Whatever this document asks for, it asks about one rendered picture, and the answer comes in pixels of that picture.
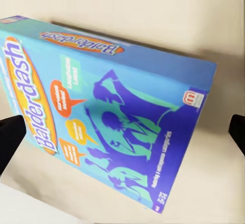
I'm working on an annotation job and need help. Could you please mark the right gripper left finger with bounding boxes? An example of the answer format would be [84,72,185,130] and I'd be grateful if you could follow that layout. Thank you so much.
[0,115,27,176]

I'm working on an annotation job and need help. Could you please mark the board game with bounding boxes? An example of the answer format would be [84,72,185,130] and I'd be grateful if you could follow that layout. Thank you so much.
[0,15,218,214]

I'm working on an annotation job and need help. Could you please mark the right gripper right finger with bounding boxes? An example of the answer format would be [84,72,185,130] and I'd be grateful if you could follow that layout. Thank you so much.
[229,115,245,156]

